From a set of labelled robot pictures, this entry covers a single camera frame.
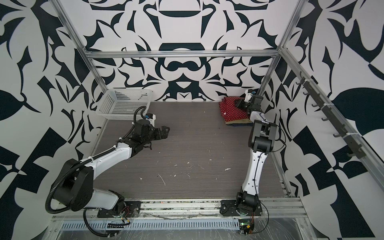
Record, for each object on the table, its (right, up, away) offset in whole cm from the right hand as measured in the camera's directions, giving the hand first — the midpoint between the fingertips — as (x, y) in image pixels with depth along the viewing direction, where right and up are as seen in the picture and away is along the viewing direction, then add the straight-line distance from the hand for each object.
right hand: (237, 97), depth 105 cm
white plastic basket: (-85, -3, +14) cm, 86 cm away
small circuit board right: (-6, -65, -34) cm, 73 cm away
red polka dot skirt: (-5, -10, -2) cm, 12 cm away
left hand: (-47, -19, -18) cm, 54 cm away
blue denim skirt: (+1, -19, -3) cm, 19 cm away
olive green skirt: (+6, -16, -2) cm, 17 cm away
